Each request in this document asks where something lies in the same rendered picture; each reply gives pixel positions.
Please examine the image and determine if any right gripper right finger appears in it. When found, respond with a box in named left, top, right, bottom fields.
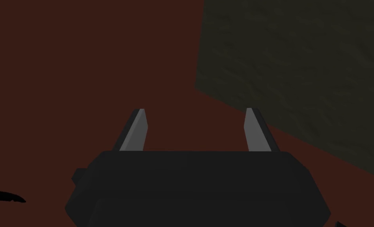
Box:
left=243, top=107, right=281, bottom=152

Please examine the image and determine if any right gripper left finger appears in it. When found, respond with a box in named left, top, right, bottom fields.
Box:
left=112, top=108, right=149, bottom=152

